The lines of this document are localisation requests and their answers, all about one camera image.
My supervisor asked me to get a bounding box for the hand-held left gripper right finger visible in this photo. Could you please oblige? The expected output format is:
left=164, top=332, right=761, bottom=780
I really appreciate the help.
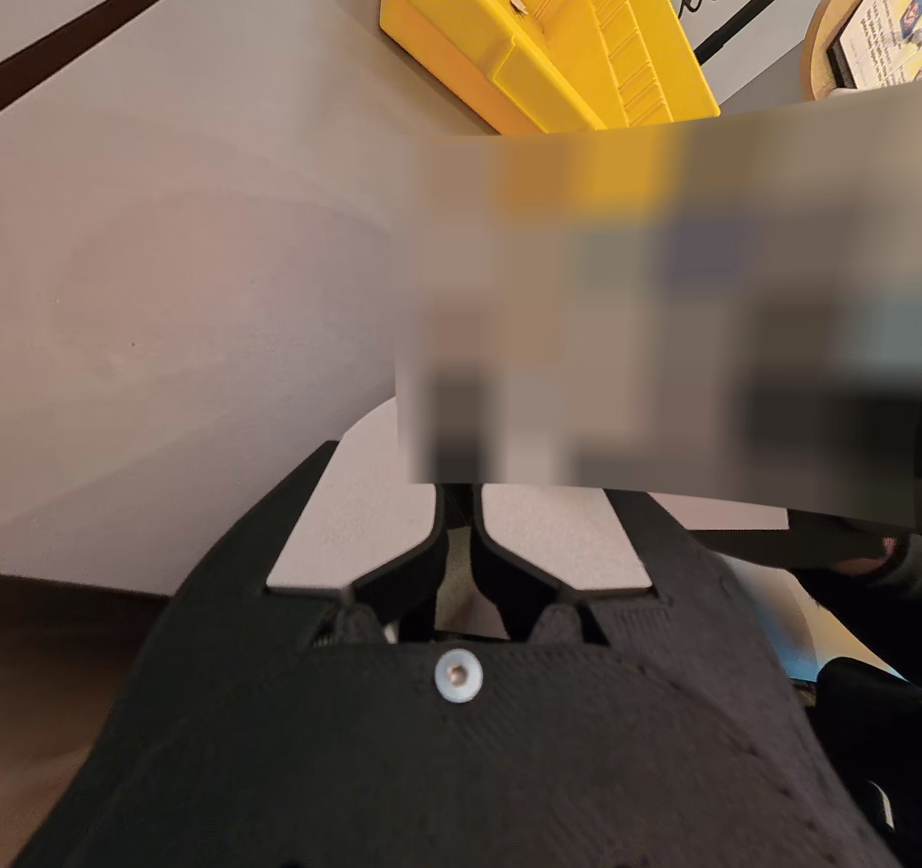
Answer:
left=470, top=483, right=654, bottom=643

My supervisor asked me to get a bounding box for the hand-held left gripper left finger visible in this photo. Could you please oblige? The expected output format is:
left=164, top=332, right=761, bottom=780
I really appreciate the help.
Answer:
left=267, top=397, right=449, bottom=643

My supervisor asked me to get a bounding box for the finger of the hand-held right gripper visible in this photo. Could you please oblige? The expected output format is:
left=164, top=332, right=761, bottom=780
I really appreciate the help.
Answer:
left=650, top=492, right=791, bottom=532

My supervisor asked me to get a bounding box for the person's right forearm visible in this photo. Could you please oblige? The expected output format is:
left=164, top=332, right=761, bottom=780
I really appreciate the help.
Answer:
left=792, top=533, right=922, bottom=682

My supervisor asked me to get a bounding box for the person's right hand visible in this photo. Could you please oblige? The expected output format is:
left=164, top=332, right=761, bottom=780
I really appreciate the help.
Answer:
left=837, top=537, right=903, bottom=577

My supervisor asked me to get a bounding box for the yellow plastic bin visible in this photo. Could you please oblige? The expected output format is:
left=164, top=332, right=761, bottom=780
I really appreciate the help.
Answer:
left=379, top=0, right=721, bottom=136

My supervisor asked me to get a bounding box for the wooden instruction board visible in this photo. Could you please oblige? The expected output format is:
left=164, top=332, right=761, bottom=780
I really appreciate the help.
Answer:
left=801, top=0, right=922, bottom=102

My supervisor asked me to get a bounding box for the black desk frame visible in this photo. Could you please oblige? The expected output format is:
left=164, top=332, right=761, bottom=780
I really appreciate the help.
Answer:
left=693, top=0, right=860, bottom=67

